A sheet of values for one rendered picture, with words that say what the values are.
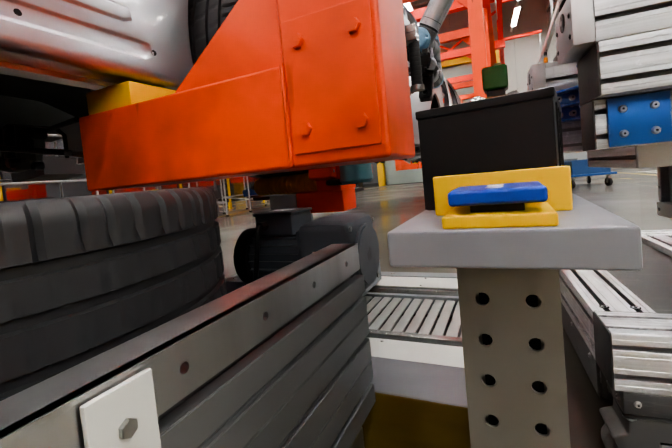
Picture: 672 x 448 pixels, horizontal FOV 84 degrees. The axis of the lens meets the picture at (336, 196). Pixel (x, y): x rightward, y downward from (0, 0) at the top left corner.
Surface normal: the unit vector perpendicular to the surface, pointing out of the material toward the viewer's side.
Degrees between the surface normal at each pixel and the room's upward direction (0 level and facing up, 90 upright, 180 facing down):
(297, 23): 90
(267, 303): 90
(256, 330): 90
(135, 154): 90
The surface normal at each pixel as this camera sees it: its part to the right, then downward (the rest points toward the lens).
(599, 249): -0.42, 0.08
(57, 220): 0.81, -0.18
